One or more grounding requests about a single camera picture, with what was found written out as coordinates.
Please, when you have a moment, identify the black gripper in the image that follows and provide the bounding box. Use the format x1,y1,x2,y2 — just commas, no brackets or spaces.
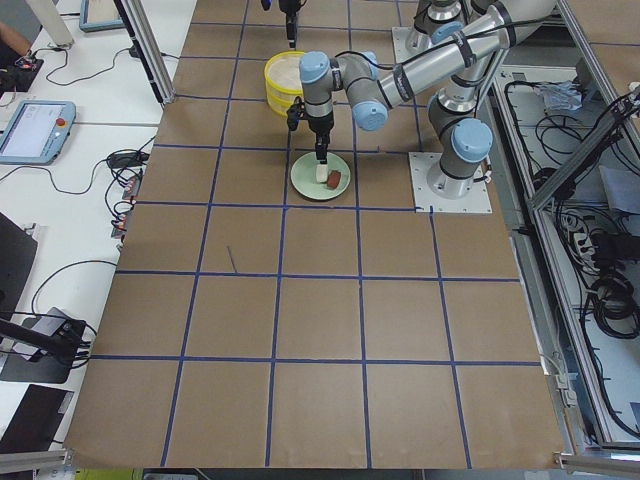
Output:
278,0,305,48
307,112,334,165

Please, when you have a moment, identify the white steamed bun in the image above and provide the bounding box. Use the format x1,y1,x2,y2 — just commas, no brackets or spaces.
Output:
315,163,330,183

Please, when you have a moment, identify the brown red bun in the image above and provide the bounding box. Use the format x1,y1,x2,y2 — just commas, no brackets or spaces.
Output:
325,170,342,190

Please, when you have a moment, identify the yellow steamer layer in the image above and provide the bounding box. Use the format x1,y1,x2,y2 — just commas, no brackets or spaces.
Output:
264,51,304,97
267,90,303,117

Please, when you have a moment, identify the light green plate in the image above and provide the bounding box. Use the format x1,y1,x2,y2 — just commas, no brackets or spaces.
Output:
290,152,351,201

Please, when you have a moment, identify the black power adapter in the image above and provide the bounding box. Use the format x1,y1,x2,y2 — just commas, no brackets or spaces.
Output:
106,151,149,169

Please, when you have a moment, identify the teach pendant with screen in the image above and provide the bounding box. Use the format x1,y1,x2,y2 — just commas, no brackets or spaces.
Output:
1,100,76,166

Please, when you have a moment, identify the black laptop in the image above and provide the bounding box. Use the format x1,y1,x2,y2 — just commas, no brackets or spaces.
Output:
1,385,74,454

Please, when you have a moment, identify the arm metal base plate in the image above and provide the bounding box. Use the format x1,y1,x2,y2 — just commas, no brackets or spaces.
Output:
408,152,492,215
391,27,432,63

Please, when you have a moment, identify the aluminium frame post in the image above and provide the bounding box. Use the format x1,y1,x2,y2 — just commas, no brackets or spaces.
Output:
114,0,176,106

